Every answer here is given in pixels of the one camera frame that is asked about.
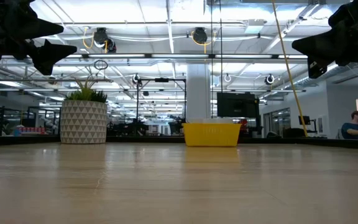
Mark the yellow plastic basket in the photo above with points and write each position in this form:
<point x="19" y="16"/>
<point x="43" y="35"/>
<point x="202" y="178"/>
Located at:
<point x="211" y="135"/>

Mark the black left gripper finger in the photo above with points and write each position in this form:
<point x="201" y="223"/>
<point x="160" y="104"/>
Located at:
<point x="39" y="28"/>
<point x="50" y="57"/>

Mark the yellow slanted pole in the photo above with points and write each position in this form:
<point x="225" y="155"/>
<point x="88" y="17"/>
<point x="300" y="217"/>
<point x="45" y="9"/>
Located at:
<point x="287" y="68"/>

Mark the black ceiling light rail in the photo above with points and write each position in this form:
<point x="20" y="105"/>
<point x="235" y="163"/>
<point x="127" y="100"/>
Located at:
<point x="120" y="56"/>

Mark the green spiky plant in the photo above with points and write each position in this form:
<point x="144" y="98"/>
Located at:
<point x="87" y="93"/>

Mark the triangle patterned plant pot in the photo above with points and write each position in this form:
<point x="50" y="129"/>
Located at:
<point x="83" y="123"/>

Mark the black metal frame stand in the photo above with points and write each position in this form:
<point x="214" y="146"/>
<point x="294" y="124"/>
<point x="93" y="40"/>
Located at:
<point x="137" y="102"/>

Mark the silver ventilation duct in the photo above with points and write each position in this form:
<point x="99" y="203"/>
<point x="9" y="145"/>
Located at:
<point x="300" y="81"/>

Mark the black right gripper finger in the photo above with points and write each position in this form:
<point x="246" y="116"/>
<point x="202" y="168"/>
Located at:
<point x="322" y="45"/>
<point x="317" y="68"/>

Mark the small black monitor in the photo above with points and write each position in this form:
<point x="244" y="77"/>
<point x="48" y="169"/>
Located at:
<point x="304" y="120"/>

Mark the white column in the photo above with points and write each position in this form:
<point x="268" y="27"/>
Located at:
<point x="197" y="93"/>

